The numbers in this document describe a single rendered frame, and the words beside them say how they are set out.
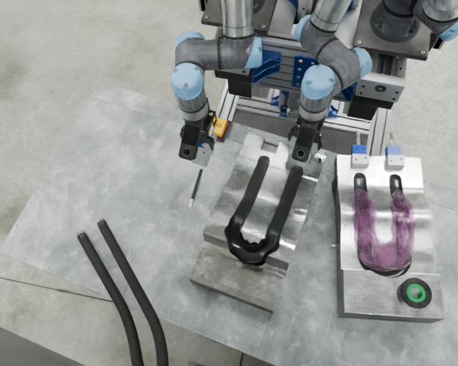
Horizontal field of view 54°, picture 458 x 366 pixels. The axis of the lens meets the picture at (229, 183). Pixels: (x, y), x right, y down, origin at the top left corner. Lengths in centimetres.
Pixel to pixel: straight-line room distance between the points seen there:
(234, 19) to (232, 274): 70
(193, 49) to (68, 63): 191
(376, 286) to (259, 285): 32
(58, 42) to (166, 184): 181
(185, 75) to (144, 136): 57
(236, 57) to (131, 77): 171
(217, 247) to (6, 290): 141
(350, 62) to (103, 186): 88
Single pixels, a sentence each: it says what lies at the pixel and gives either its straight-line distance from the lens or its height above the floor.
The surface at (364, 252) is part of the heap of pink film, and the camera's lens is 134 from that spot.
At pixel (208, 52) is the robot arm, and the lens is 114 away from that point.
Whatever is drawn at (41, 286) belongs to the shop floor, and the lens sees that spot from 243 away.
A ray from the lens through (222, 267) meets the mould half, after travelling 133.
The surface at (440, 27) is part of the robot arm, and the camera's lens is 136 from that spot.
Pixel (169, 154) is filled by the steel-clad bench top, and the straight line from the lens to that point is 155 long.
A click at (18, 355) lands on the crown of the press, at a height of 189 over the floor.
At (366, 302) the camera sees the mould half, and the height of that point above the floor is 91.
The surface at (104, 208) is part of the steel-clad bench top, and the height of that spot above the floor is 80.
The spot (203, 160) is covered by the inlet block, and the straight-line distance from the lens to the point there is 135.
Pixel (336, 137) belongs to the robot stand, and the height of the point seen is 21.
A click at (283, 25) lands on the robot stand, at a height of 95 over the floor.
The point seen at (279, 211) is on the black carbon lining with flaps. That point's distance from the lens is 135.
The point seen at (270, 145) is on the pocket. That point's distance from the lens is 146.
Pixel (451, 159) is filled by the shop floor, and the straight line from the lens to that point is 260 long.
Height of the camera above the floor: 215
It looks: 66 degrees down
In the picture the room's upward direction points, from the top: 9 degrees counter-clockwise
